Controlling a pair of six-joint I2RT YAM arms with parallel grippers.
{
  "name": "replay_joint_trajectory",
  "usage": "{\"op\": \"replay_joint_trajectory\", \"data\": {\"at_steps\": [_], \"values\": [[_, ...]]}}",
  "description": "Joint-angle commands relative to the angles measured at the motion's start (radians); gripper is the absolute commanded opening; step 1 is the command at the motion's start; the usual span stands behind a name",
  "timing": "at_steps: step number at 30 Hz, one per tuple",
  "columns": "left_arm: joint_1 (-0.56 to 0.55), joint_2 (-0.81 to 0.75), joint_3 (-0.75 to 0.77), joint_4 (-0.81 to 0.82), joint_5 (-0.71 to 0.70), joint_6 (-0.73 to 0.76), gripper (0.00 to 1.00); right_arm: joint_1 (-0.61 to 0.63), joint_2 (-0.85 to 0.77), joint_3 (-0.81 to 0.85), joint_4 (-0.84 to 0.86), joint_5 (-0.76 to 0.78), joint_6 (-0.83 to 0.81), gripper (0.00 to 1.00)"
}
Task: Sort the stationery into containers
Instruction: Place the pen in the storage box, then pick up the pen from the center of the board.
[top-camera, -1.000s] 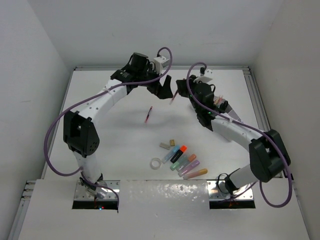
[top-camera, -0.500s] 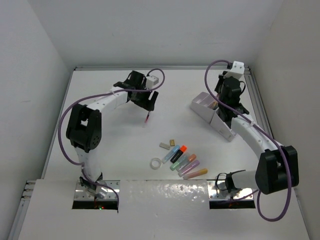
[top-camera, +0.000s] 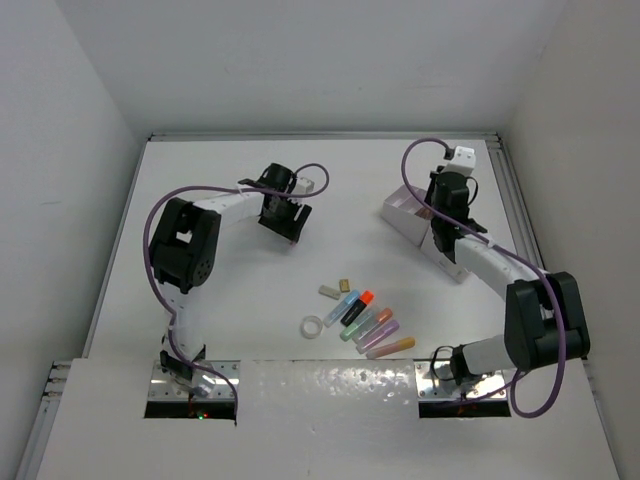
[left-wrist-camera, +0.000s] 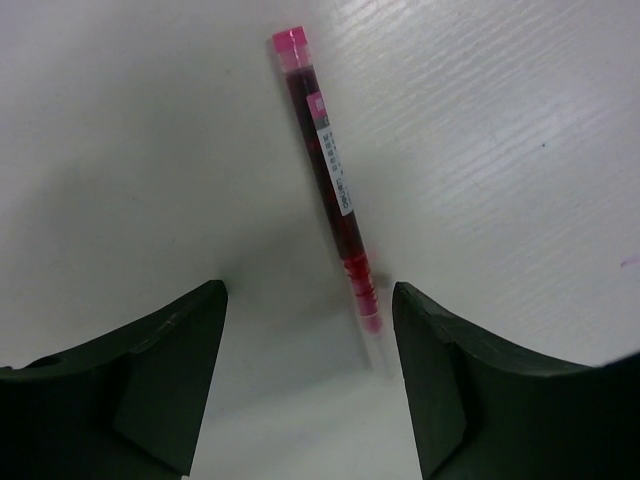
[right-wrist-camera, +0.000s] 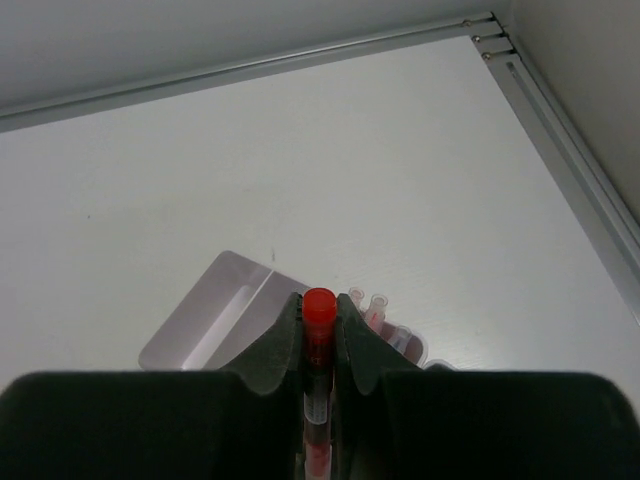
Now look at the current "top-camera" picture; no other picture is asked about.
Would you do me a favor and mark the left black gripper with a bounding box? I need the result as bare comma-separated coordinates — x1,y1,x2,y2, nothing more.
261,193,310,242

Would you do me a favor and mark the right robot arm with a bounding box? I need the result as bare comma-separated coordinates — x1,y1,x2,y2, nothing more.
425,170,591,385

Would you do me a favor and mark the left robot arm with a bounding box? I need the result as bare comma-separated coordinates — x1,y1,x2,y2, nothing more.
143,163,317,392

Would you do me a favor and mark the white pink compartment organizer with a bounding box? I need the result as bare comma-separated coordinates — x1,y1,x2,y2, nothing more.
381,185,470,284

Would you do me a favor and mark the grey eraser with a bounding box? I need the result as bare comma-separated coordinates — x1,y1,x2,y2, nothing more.
318,285,342,300

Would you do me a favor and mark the blue highlighter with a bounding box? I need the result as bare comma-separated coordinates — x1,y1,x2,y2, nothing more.
323,290,360,328

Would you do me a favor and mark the clear tape roll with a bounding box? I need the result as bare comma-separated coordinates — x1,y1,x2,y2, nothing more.
300,316,324,340

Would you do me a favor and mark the black orange highlighter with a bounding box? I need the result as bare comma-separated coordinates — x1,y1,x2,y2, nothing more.
340,290,375,327

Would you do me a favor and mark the green highlighter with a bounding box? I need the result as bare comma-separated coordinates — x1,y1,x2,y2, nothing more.
339,306,380,342

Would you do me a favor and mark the orange pastel highlighter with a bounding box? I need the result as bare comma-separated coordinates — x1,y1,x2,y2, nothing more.
352,308,393,343

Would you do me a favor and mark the purple highlighter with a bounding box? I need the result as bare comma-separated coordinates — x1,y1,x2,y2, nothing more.
356,320,399,354

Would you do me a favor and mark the yellow pink highlighter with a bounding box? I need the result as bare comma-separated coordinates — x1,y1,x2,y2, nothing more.
366,337,416,360

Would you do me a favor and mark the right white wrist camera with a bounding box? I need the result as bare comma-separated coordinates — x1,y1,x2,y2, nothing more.
442,146,476,177

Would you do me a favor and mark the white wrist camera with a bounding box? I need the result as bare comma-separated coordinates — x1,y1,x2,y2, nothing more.
292,177,315,195
442,146,476,177

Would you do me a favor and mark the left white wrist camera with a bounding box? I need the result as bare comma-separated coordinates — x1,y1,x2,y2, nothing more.
292,177,315,195

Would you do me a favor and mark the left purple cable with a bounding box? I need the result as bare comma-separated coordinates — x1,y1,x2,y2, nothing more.
142,162,331,416

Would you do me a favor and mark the purple cable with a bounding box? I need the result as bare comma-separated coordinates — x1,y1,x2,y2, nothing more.
401,137,568,418
142,162,331,416

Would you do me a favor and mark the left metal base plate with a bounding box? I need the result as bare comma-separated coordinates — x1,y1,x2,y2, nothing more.
147,360,240,403

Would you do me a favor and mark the metal base plate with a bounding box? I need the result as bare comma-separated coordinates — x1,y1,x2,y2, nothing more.
414,359,507,403
147,360,240,403

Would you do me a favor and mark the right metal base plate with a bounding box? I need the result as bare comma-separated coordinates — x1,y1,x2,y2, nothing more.
414,359,507,403

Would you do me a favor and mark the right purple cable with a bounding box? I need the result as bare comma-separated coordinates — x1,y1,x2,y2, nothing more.
401,137,568,418

